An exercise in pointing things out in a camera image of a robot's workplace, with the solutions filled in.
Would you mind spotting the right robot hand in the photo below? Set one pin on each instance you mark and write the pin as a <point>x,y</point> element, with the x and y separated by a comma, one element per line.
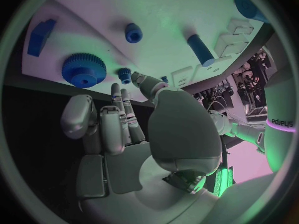
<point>182,130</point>

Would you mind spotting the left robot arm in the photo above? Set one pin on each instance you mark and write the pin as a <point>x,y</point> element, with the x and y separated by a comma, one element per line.
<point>243,132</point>

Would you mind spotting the white task board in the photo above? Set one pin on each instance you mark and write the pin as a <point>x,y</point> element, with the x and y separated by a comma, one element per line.
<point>163,13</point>

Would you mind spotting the small blue peg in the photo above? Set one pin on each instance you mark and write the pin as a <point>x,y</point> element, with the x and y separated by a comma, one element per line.
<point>165,79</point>

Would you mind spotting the glowing light bar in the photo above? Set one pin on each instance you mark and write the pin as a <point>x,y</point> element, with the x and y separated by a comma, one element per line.
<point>223,181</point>

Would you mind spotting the small blue gear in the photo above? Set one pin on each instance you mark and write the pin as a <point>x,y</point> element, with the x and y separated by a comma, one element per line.
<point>125,76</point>

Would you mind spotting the long blue cylinder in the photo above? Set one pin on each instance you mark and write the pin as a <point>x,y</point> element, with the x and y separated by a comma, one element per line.
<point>201,50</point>

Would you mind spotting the cluttered workshop rack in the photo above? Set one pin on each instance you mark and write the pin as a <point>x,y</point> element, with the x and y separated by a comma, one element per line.
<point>254,82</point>

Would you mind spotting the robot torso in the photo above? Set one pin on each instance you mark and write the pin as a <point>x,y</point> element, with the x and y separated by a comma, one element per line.
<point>280,106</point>

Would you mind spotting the short blue plug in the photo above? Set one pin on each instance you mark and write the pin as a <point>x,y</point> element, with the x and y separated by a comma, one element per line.
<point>133,33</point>

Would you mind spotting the large blue gear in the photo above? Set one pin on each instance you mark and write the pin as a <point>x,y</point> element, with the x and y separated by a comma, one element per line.
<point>81,69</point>

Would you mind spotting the thick blue cylinder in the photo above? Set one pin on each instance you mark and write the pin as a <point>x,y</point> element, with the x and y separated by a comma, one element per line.
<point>245,5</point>

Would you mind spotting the blue block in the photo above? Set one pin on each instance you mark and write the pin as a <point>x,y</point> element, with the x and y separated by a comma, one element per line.
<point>39,39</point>

